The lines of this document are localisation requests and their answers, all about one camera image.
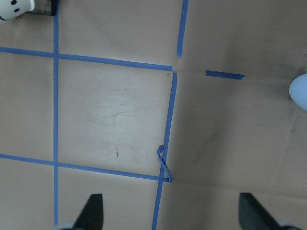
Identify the black wire mug rack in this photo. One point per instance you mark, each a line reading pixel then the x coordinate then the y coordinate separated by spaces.
pixel 45 7

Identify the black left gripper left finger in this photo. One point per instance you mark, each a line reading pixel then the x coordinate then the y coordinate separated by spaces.
pixel 92 214

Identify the white smiley mug right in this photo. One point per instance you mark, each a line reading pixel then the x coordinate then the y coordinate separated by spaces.
pixel 10 9

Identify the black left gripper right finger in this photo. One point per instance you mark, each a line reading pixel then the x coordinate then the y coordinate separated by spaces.
pixel 253 216

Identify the light blue plastic cup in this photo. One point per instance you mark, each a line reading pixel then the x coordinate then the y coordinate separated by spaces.
pixel 298 91

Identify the brown paper table mat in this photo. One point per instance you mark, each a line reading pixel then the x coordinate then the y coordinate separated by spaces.
pixel 168 108

